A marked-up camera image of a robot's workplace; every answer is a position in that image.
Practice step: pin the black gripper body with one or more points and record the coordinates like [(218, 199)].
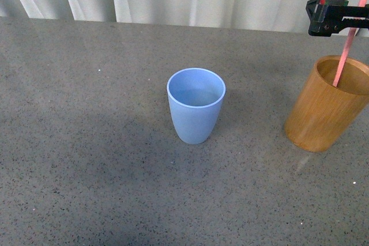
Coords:
[(329, 17)]

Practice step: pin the pink chopstick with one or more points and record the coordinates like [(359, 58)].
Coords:
[(347, 46)]

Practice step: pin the brown bamboo chopstick holder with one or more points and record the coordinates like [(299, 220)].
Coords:
[(322, 112)]

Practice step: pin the blue plastic cup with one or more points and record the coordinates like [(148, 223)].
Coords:
[(195, 97)]

